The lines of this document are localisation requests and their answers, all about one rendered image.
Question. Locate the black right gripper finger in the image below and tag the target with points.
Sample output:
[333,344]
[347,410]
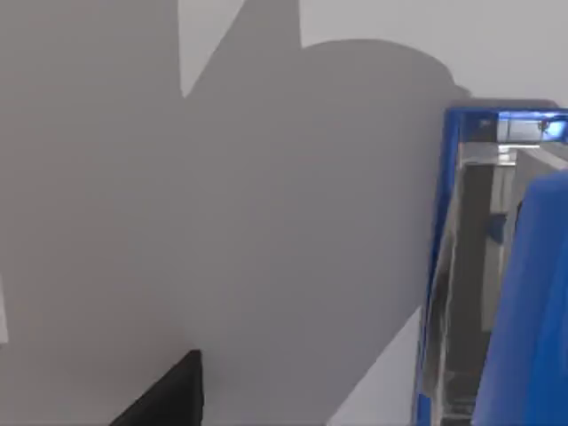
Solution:
[175,395]

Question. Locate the blue and silver stapler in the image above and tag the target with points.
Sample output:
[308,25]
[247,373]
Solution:
[488,266]

